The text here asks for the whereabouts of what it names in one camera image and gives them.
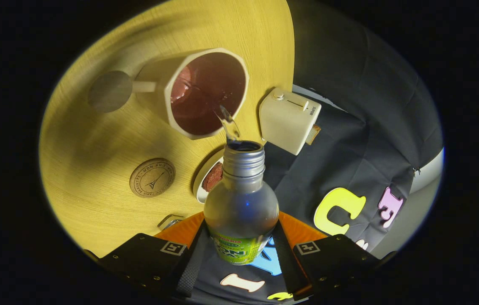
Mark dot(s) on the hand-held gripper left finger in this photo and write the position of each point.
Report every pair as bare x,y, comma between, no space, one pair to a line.
188,271

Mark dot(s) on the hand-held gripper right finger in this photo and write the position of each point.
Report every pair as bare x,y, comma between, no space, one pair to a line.
285,264

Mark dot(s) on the silver juice bottle green label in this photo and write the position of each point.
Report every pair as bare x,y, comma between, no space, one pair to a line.
241,203

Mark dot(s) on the round cork coaster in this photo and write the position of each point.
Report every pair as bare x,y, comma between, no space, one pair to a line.
152,178

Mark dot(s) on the small white oval plate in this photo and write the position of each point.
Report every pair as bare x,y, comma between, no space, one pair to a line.
200,189

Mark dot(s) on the brown sausage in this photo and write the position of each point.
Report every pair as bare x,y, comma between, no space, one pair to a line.
213,178

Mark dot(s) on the toast slice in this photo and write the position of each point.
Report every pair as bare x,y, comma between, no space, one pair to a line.
313,134

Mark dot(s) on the wooden table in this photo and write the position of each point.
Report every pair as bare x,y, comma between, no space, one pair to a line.
95,169

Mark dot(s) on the white toaster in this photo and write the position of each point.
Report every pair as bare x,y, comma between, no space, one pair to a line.
283,123

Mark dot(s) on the black backdrop cloth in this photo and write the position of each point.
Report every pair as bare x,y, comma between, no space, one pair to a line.
349,106

